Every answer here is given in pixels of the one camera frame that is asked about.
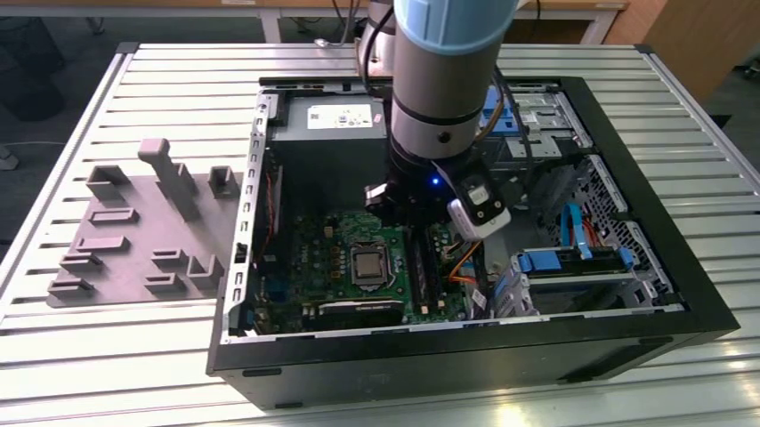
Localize CPU socket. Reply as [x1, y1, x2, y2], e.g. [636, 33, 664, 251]
[346, 241, 394, 289]

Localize grey power supply unit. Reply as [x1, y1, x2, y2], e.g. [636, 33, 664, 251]
[270, 94, 393, 213]

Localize silver CPU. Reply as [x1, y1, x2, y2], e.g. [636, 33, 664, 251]
[354, 254, 385, 279]

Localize green motherboard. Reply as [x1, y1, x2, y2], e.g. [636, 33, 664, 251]
[251, 212, 470, 333]

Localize blue empty disk carrier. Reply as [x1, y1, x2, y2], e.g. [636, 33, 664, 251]
[478, 88, 528, 138]

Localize metal optical drive cage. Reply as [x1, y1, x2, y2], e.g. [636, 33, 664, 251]
[479, 88, 594, 190]

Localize hard disk in blue carrier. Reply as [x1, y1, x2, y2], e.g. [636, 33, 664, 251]
[513, 247, 636, 280]

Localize black graphics card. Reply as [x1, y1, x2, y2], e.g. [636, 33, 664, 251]
[300, 298, 405, 333]

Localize metal disk bay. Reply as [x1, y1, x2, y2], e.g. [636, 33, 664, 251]
[509, 248, 684, 318]

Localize black PC case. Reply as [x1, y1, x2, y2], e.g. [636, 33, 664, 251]
[204, 75, 744, 410]

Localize grey parts rack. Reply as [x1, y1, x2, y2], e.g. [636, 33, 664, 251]
[45, 137, 248, 309]

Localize wooden desk white legs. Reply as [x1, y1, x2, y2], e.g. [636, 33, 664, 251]
[56, 0, 630, 45]

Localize wooden cabinet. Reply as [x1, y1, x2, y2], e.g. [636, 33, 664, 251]
[605, 0, 760, 106]

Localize black mesh bin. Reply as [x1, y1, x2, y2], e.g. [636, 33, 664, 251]
[0, 16, 68, 122]

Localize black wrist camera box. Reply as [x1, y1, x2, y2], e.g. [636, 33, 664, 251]
[362, 182, 394, 215]

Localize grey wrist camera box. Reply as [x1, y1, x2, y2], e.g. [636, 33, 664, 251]
[445, 172, 513, 244]

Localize orange data wire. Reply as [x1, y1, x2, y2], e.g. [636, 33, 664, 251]
[447, 242, 482, 284]

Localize black camera cable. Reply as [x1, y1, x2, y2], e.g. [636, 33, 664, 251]
[487, 66, 533, 188]

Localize red black twisted wire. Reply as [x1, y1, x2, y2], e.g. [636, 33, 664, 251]
[254, 171, 280, 268]

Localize black cable bundle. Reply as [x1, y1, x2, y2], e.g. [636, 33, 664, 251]
[474, 153, 586, 312]

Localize blue data wire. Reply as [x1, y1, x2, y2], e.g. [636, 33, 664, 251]
[561, 203, 594, 262]

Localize dangling cable with plug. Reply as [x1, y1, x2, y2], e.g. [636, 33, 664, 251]
[314, 0, 365, 49]

